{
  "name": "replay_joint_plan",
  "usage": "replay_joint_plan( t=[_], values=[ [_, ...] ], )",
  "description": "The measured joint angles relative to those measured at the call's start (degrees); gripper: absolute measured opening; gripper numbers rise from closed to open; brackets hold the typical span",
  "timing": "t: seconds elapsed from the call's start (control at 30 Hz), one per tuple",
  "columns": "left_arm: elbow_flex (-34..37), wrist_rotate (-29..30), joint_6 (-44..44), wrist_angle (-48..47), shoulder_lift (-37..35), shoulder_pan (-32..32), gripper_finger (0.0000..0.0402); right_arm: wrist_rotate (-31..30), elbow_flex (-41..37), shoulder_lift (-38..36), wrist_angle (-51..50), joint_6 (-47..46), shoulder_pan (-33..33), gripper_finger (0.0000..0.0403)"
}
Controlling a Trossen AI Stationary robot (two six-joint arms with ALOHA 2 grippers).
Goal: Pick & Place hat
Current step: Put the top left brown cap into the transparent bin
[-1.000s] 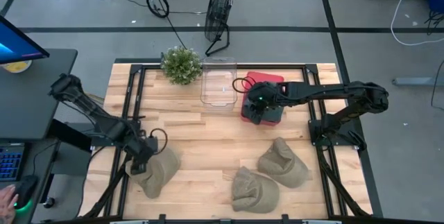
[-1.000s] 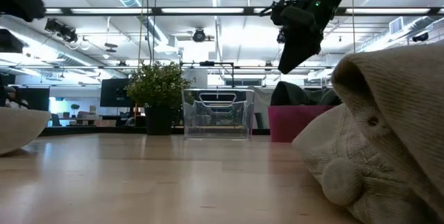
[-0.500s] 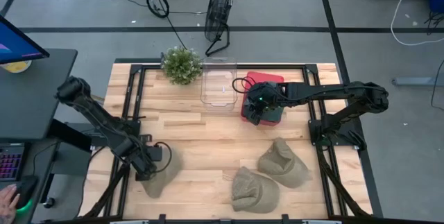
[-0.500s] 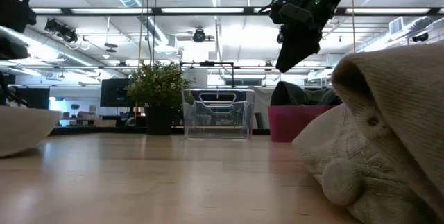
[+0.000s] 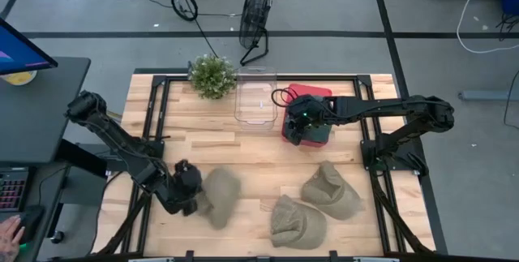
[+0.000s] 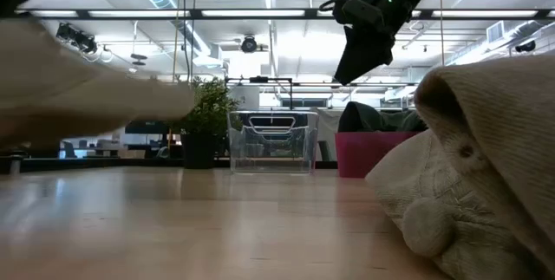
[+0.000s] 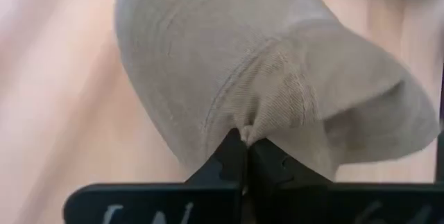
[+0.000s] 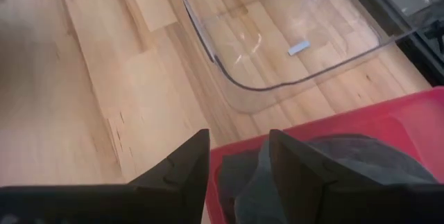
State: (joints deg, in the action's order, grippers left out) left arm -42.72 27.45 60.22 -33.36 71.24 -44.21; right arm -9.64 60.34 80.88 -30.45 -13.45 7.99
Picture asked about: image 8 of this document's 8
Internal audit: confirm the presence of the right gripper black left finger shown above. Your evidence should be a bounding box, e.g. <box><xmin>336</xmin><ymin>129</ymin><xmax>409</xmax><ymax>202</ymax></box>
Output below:
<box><xmin>0</xmin><ymin>128</ymin><xmax>212</xmax><ymax>224</ymax></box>

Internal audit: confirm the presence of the dark grey cloth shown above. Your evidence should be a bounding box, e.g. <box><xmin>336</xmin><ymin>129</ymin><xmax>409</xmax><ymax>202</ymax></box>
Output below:
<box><xmin>217</xmin><ymin>133</ymin><xmax>439</xmax><ymax>224</ymax></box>

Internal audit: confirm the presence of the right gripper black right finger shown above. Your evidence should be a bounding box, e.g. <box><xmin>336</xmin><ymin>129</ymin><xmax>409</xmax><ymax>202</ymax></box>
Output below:
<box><xmin>268</xmin><ymin>128</ymin><xmax>444</xmax><ymax>224</ymax></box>

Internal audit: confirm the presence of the red plastic bin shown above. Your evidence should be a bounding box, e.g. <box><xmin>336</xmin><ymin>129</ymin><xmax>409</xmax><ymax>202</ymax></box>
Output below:
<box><xmin>204</xmin><ymin>86</ymin><xmax>444</xmax><ymax>224</ymax></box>

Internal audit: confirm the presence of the clear plastic bin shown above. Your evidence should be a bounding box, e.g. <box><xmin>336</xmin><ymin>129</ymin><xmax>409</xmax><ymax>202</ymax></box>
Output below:
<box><xmin>171</xmin><ymin>0</ymin><xmax>422</xmax><ymax>115</ymax></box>

